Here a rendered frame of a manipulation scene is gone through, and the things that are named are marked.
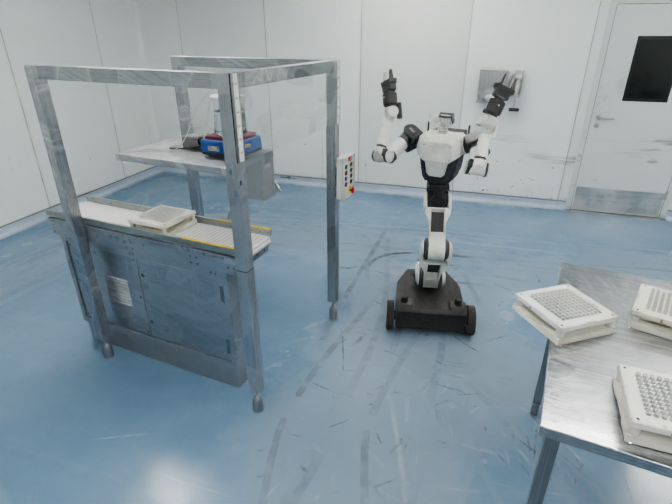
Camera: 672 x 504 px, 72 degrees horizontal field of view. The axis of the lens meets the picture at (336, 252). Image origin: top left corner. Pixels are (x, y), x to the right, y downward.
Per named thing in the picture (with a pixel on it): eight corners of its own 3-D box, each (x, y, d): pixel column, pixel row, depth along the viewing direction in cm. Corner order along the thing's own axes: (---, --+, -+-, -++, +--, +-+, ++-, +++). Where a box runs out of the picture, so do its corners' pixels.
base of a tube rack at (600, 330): (614, 333, 163) (616, 327, 161) (557, 346, 156) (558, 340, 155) (564, 298, 184) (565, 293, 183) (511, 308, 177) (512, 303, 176)
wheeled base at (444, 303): (391, 283, 368) (394, 245, 354) (458, 287, 362) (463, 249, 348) (390, 330, 311) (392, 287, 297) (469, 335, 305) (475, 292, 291)
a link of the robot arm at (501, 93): (518, 91, 247) (508, 112, 251) (511, 91, 256) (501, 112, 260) (498, 81, 245) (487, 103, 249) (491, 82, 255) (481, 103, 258)
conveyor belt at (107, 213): (271, 245, 240) (270, 236, 238) (243, 265, 219) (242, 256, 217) (85, 208, 290) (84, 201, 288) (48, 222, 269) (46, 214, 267)
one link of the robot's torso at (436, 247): (420, 262, 301) (423, 196, 314) (448, 264, 299) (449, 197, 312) (422, 255, 287) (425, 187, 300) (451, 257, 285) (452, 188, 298)
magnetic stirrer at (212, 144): (264, 150, 221) (263, 131, 217) (238, 160, 203) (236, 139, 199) (229, 146, 228) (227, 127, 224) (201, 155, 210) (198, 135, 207)
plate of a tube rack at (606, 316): (618, 321, 160) (620, 316, 159) (560, 333, 154) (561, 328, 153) (567, 287, 181) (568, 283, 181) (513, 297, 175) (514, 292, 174)
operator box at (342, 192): (354, 192, 299) (355, 152, 288) (344, 200, 285) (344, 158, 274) (345, 191, 301) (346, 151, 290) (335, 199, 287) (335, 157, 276)
